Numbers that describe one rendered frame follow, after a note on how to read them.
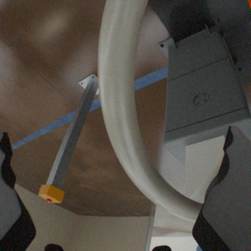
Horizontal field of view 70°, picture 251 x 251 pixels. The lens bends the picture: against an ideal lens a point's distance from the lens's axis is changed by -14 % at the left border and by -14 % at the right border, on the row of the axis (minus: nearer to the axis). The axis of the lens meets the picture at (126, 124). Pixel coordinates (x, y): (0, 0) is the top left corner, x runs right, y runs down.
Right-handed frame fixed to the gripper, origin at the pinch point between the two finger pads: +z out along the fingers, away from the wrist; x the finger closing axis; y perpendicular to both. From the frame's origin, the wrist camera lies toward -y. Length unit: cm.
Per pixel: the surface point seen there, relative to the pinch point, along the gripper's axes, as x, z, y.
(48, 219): -260, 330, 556
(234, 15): 74, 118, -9
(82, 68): -35, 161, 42
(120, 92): 0.3, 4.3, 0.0
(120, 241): -25, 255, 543
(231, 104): 44, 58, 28
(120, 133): 0.1, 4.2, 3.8
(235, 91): 48, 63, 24
